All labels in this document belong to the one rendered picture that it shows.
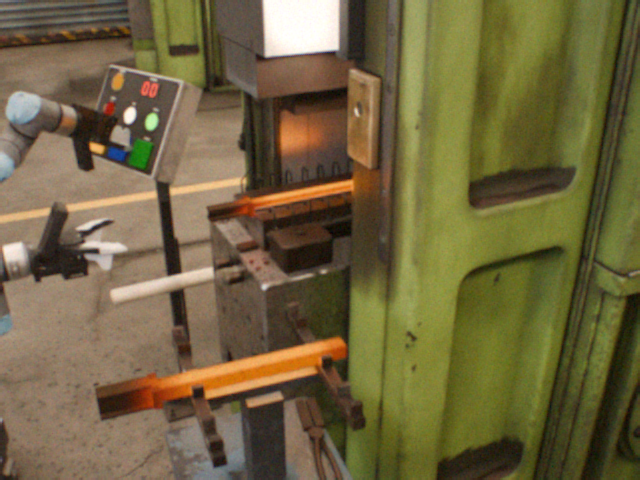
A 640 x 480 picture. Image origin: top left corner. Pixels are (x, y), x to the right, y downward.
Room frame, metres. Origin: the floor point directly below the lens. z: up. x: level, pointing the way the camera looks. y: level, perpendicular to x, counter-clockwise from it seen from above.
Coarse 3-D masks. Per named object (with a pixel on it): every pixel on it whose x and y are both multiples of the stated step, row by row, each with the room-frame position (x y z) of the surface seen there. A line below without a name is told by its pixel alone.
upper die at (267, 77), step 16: (240, 48) 1.46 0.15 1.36; (240, 64) 1.47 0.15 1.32; (256, 64) 1.38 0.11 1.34; (272, 64) 1.39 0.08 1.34; (288, 64) 1.41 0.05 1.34; (304, 64) 1.43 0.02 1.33; (320, 64) 1.44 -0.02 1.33; (336, 64) 1.46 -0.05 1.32; (352, 64) 1.47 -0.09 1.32; (240, 80) 1.47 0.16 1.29; (256, 80) 1.38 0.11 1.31; (272, 80) 1.39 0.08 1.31; (288, 80) 1.41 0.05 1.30; (304, 80) 1.43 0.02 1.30; (320, 80) 1.44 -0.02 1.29; (336, 80) 1.46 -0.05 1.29; (256, 96) 1.38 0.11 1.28; (272, 96) 1.39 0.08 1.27
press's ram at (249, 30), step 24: (216, 0) 1.59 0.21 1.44; (240, 0) 1.45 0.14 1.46; (264, 0) 1.34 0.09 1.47; (288, 0) 1.36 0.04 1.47; (312, 0) 1.38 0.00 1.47; (336, 0) 1.40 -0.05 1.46; (240, 24) 1.45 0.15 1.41; (264, 24) 1.34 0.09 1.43; (288, 24) 1.36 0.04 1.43; (312, 24) 1.38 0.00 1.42; (336, 24) 1.40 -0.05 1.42; (264, 48) 1.34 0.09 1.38; (288, 48) 1.36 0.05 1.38; (312, 48) 1.38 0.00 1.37; (336, 48) 1.40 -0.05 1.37
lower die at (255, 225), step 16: (336, 176) 1.67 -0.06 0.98; (352, 176) 1.64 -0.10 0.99; (256, 192) 1.57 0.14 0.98; (272, 192) 1.54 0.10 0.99; (336, 192) 1.52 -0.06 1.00; (256, 208) 1.43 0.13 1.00; (304, 208) 1.44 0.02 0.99; (320, 208) 1.44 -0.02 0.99; (336, 208) 1.46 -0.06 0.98; (256, 224) 1.42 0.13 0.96; (272, 224) 1.39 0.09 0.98; (288, 224) 1.41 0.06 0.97; (256, 240) 1.42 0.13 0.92
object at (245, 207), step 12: (348, 180) 1.57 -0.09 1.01; (288, 192) 1.50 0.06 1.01; (300, 192) 1.50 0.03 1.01; (312, 192) 1.50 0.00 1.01; (324, 192) 1.51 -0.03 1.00; (216, 204) 1.42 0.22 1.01; (228, 204) 1.43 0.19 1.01; (240, 204) 1.43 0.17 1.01; (252, 204) 1.43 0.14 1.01; (264, 204) 1.45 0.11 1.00; (216, 216) 1.41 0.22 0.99; (228, 216) 1.41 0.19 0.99; (240, 216) 1.42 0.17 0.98; (252, 216) 1.43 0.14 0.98
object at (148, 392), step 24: (240, 360) 0.87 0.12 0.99; (264, 360) 0.87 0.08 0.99; (288, 360) 0.87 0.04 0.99; (312, 360) 0.88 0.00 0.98; (120, 384) 0.80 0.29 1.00; (144, 384) 0.80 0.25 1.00; (168, 384) 0.81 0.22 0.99; (192, 384) 0.81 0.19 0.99; (216, 384) 0.83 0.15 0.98; (120, 408) 0.78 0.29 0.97; (144, 408) 0.79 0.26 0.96
